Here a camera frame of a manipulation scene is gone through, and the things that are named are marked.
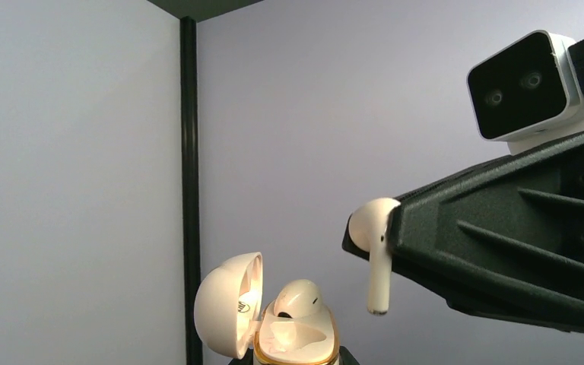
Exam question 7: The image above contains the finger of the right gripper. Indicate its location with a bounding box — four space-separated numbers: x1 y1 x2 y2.
342 128 584 344

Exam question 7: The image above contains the pink earbud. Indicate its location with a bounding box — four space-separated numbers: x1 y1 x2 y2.
348 198 400 316
273 279 323 319

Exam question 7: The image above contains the pink earbuds charging case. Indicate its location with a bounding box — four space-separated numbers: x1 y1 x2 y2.
194 252 344 364

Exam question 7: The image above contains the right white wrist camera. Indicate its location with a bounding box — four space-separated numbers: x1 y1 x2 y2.
466 30 584 154

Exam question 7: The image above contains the left black frame post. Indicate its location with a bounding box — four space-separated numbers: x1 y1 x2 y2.
179 17 203 364

